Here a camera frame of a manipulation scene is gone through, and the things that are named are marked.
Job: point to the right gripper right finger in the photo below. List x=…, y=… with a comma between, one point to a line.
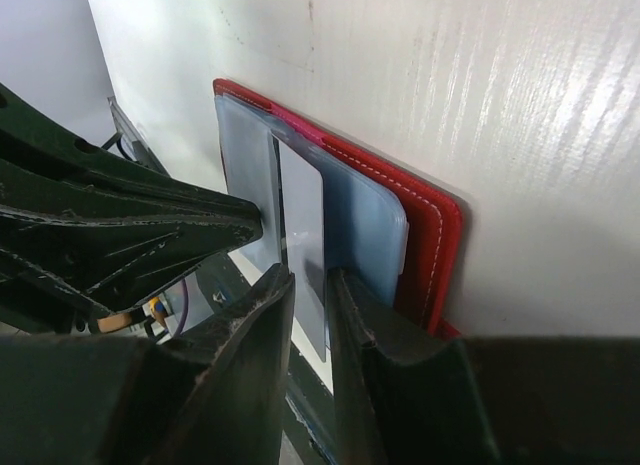
x=404, y=397

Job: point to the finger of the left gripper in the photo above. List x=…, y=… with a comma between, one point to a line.
x=51, y=176
x=53, y=267

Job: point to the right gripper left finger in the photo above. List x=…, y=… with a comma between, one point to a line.
x=214, y=396

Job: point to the red leather card holder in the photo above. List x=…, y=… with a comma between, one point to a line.
x=435, y=218

